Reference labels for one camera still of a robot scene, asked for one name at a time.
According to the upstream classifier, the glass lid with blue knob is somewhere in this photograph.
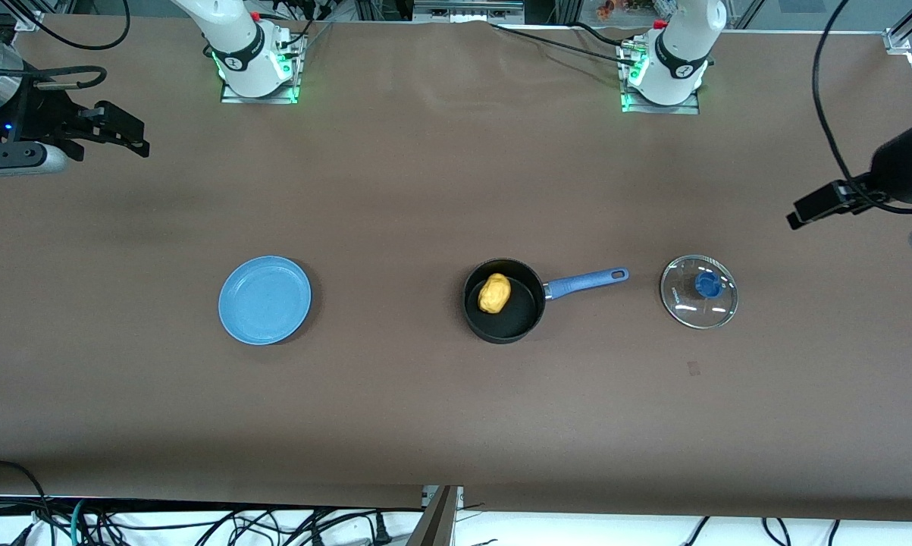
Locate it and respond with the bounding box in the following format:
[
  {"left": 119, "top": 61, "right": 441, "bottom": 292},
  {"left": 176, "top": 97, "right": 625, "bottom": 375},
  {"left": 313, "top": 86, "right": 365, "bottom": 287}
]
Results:
[{"left": 659, "top": 255, "right": 740, "bottom": 331}]

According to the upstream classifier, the yellow potato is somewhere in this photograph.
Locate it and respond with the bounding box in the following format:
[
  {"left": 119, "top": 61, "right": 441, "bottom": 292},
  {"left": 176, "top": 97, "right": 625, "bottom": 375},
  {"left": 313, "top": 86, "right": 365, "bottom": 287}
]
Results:
[{"left": 477, "top": 273, "right": 513, "bottom": 315}]

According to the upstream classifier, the blue round plate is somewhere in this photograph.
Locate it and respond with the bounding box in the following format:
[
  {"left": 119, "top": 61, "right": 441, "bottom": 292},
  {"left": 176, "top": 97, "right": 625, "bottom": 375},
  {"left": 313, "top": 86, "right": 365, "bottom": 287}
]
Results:
[{"left": 218, "top": 256, "right": 312, "bottom": 346}]

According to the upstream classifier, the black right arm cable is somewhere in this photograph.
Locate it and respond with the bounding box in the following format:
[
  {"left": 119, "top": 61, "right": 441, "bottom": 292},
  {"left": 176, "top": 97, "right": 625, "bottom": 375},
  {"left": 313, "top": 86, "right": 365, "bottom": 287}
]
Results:
[{"left": 0, "top": 0, "right": 132, "bottom": 90}]

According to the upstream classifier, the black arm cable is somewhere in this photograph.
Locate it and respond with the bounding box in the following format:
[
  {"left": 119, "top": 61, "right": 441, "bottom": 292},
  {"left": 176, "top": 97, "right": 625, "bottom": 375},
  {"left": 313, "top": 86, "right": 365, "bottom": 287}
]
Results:
[
  {"left": 0, "top": 0, "right": 132, "bottom": 90},
  {"left": 810, "top": 0, "right": 892, "bottom": 209}
]

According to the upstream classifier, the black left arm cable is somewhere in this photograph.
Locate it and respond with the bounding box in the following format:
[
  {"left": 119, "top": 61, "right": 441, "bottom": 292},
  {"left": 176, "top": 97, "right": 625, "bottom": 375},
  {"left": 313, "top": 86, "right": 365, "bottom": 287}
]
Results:
[{"left": 810, "top": 0, "right": 892, "bottom": 209}]

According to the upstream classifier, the aluminium frame corner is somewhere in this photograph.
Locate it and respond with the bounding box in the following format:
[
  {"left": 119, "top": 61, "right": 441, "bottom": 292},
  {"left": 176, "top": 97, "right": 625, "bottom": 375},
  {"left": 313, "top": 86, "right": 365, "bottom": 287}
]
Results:
[{"left": 883, "top": 0, "right": 912, "bottom": 55}]

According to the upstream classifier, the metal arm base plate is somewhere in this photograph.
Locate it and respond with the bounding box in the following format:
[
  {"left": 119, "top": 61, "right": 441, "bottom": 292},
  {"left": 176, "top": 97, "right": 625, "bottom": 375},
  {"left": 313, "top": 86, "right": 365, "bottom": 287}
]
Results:
[
  {"left": 620, "top": 38, "right": 701, "bottom": 115},
  {"left": 220, "top": 23, "right": 302, "bottom": 105}
]

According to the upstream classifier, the black pot with blue handle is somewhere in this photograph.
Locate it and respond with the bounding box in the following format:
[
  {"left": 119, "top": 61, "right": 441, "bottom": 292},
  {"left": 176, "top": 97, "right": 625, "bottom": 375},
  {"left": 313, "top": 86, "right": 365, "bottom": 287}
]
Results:
[{"left": 462, "top": 259, "right": 629, "bottom": 345}]

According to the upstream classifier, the black cable across table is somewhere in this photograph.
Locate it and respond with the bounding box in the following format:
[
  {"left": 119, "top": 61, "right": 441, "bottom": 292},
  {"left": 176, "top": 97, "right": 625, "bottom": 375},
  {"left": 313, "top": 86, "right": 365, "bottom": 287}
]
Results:
[{"left": 492, "top": 23, "right": 638, "bottom": 63}]

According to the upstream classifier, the thick black looped cable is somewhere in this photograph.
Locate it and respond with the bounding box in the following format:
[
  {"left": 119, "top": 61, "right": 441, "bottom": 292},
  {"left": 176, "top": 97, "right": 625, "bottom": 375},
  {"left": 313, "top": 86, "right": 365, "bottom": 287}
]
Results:
[{"left": 0, "top": 460, "right": 51, "bottom": 546}]

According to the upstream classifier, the silver metal rail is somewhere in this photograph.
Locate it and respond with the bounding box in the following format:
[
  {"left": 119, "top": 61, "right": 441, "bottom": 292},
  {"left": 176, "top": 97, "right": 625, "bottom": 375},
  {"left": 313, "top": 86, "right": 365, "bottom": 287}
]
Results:
[{"left": 413, "top": 0, "right": 526, "bottom": 24}]

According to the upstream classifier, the teal cable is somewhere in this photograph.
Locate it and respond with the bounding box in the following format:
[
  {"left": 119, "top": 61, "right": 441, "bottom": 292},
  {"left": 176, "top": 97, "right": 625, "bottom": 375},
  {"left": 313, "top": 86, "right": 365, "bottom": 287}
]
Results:
[{"left": 67, "top": 499, "right": 94, "bottom": 546}]

